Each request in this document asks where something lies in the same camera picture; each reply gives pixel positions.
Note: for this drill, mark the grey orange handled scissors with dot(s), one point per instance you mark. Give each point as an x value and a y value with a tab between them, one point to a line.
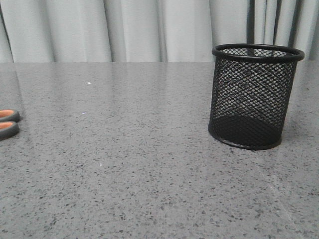
8	123

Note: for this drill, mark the black mesh pen bucket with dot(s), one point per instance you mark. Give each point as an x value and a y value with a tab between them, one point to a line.
251	90

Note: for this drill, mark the grey pleated curtain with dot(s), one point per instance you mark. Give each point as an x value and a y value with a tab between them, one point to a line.
150	30

